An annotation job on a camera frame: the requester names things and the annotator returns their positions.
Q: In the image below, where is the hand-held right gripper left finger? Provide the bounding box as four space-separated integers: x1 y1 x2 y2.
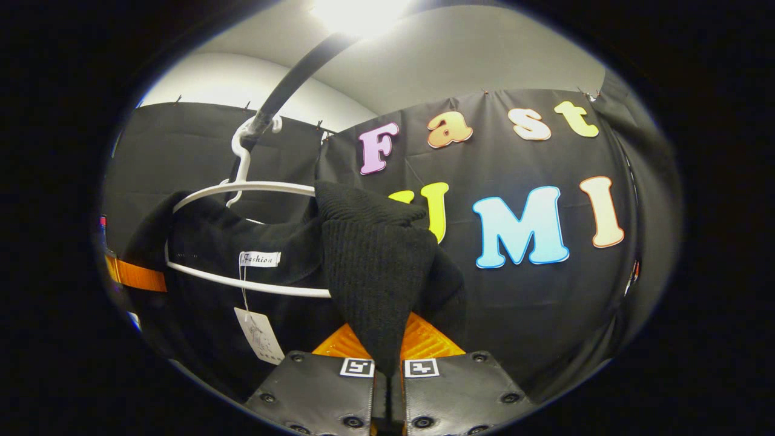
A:
244 323 377 436

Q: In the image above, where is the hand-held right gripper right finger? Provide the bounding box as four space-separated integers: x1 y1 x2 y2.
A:
398 311 538 436

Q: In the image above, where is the black knit garment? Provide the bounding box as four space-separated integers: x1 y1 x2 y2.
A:
124 179 468 400

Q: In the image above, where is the large white clothes hanger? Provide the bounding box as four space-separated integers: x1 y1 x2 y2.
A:
163 115 334 299

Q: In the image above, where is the black metal clothes rack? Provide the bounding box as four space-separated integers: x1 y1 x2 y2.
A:
225 30 359 203

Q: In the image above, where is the black backdrop cloth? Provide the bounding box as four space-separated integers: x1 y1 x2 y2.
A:
100 70 682 400

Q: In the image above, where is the large ceiling light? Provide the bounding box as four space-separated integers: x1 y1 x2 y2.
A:
311 0 414 36

